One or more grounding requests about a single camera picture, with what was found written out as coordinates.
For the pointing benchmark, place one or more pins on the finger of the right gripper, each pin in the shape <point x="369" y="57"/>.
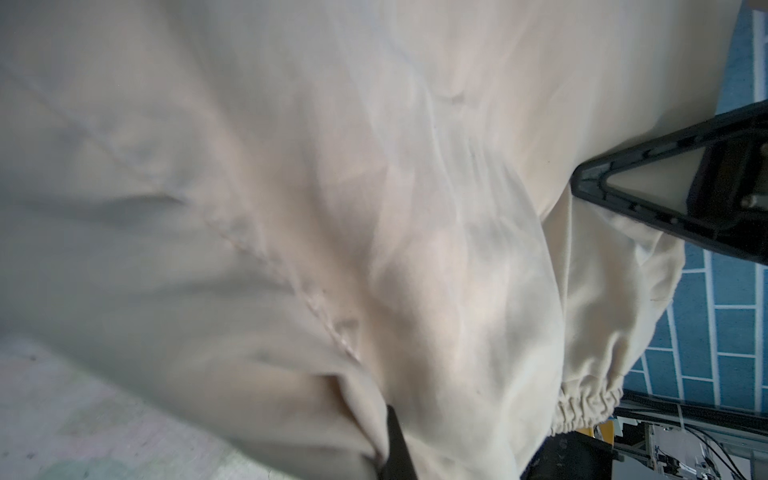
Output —
<point x="705" y="184"/>

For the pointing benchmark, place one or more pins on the orange shorts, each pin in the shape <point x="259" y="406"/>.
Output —
<point x="605" y="432"/>

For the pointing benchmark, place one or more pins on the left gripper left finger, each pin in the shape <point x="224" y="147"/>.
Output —
<point x="399" y="464"/>

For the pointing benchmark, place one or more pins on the beige shorts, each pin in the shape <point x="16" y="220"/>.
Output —
<point x="277" y="220"/>

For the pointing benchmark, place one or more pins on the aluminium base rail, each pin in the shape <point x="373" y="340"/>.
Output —
<point x="683" y="440"/>

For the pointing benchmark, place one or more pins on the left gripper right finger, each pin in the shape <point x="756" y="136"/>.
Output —
<point x="571" y="456"/>

